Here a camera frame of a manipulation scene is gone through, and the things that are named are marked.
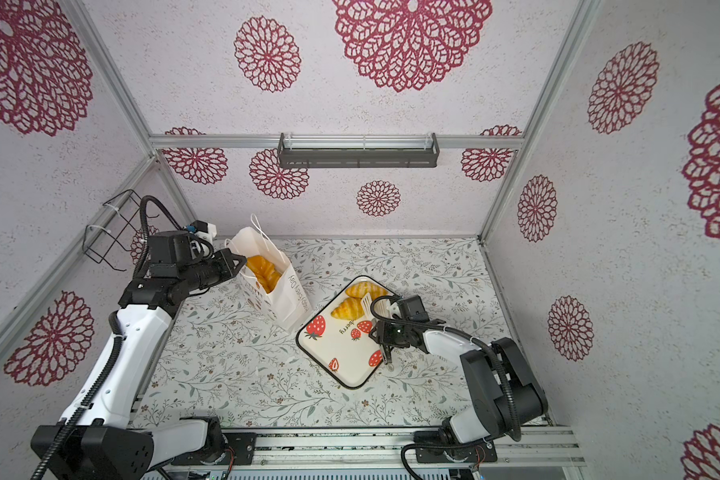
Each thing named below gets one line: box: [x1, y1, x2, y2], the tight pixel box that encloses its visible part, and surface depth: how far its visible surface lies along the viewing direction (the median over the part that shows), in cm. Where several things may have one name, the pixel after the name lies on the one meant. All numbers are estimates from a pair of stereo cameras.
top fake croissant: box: [346, 281, 389, 303], surface depth 102 cm
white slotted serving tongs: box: [360, 293, 400, 319], surface depth 88 cm
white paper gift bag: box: [226, 226, 313, 332], surface depth 86 cm
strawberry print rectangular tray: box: [295, 275, 398, 389], surface depth 94 cm
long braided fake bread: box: [246, 255, 282, 293], surface depth 94 cm
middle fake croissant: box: [331, 297, 365, 320], surface depth 97 cm
